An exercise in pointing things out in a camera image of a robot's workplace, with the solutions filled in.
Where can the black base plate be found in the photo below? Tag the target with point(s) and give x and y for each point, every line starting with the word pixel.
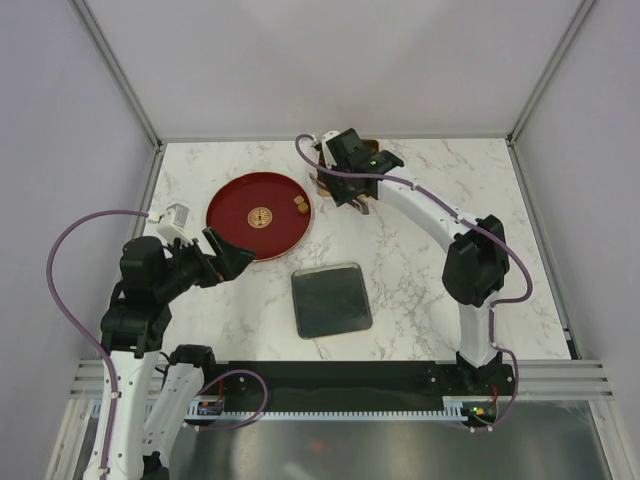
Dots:
pixel 361 379

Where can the aluminium frame rail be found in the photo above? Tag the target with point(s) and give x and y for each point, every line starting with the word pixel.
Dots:
pixel 539 380

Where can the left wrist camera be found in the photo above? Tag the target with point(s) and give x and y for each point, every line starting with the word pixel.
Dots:
pixel 170 224

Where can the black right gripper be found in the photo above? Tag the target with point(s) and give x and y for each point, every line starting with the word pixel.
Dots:
pixel 341 196

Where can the white slotted cable duct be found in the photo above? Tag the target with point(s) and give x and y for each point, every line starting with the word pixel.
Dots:
pixel 385 407

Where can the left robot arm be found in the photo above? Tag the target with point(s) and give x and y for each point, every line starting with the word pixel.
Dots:
pixel 134 439

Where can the red round tray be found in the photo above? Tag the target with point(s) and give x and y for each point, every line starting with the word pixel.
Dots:
pixel 256 211

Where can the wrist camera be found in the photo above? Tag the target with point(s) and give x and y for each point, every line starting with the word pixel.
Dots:
pixel 322 146
pixel 170 224

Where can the gold chocolate tin box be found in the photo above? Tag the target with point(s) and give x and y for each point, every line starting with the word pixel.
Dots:
pixel 320 187

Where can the silver tin lid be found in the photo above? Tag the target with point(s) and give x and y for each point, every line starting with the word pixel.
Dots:
pixel 330 300

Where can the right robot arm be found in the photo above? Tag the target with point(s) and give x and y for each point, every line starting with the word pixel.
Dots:
pixel 475 266

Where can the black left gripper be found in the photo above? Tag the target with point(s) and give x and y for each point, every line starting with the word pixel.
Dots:
pixel 229 260

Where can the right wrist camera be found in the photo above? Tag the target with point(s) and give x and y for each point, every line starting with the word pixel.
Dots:
pixel 322 146

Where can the silver metal tongs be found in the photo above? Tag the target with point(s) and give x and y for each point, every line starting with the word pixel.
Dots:
pixel 361 206

